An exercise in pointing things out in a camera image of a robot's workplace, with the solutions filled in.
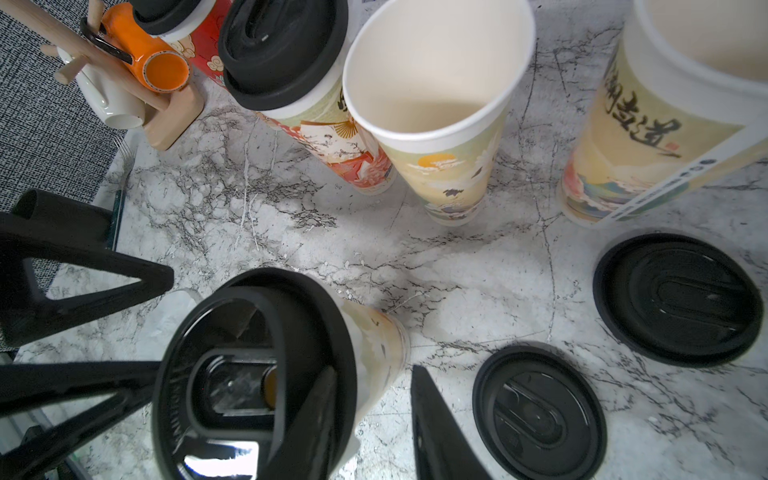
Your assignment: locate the black mug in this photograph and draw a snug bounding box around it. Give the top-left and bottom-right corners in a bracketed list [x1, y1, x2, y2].
[11, 189, 112, 244]

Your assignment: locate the cream paper cup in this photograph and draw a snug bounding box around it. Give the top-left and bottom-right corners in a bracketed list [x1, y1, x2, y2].
[342, 0, 536, 226]
[337, 300, 410, 424]
[558, 1, 767, 228]

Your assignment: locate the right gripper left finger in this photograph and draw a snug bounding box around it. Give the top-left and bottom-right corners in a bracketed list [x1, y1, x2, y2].
[263, 366, 337, 480]

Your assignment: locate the red paper milk tea cup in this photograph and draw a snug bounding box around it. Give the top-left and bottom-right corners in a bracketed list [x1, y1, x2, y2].
[171, 0, 232, 88]

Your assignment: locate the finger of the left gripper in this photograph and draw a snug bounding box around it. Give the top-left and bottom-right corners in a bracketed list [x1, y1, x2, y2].
[1, 213, 175, 348]
[1, 361, 161, 479]

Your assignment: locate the white mug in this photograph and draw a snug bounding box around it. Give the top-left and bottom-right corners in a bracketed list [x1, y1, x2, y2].
[74, 65, 145, 130]

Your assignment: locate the wooden mug tree stand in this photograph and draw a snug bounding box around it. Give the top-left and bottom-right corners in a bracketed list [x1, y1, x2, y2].
[0, 0, 206, 152]

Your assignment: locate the black cup lid back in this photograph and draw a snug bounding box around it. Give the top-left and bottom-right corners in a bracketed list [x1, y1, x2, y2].
[592, 232, 764, 368]

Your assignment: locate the red white paper cup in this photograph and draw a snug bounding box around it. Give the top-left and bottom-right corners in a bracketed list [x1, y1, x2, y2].
[258, 79, 397, 195]

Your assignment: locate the silver fork green handle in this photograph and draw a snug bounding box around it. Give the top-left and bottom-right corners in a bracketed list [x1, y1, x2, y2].
[106, 139, 136, 251]

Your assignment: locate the orange mug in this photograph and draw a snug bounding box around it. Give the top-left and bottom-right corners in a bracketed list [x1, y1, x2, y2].
[80, 2, 190, 93]

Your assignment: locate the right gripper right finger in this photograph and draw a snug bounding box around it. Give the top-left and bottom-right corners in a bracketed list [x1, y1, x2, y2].
[410, 365, 491, 480]

